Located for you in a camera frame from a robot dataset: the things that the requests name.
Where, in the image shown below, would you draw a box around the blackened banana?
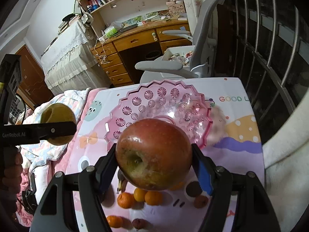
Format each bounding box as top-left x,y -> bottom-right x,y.
117,169 -> 127,193

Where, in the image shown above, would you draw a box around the wrinkled red passion fruit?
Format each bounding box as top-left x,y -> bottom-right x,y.
193,195 -> 209,209

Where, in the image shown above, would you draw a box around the large orange mandarin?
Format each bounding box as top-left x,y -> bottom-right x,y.
117,192 -> 135,209

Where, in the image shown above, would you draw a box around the small yellow-orange mandarin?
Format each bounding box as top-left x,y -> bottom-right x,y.
133,188 -> 147,203

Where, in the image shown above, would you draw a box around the yellow pear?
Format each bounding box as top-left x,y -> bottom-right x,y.
40,103 -> 76,146

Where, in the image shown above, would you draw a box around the red apple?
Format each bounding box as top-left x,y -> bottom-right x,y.
116,118 -> 192,191

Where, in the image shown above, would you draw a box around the dark red wrinkled fruit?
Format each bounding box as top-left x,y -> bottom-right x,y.
132,218 -> 148,231

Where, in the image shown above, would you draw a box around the person's left hand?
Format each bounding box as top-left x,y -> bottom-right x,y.
1,147 -> 23,216

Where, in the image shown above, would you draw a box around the floral fleece blanket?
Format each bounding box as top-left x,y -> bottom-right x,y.
21,88 -> 91,171

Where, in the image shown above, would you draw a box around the white lace covered cabinet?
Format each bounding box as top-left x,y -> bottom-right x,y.
40,19 -> 112,95

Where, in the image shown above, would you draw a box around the pink plastic fruit bowl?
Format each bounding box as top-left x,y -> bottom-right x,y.
104,80 -> 213,150

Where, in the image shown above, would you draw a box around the white curtain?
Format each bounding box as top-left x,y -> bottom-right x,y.
262,94 -> 308,231

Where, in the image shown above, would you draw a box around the grey office chair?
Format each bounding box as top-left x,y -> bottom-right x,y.
135,0 -> 225,83

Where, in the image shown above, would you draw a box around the wooden desk with drawers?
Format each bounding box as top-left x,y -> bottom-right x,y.
91,19 -> 191,87

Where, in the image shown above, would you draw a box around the white tray on chair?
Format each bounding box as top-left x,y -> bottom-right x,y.
162,46 -> 195,67

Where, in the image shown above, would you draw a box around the metal window bars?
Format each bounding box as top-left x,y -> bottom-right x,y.
213,0 -> 308,143

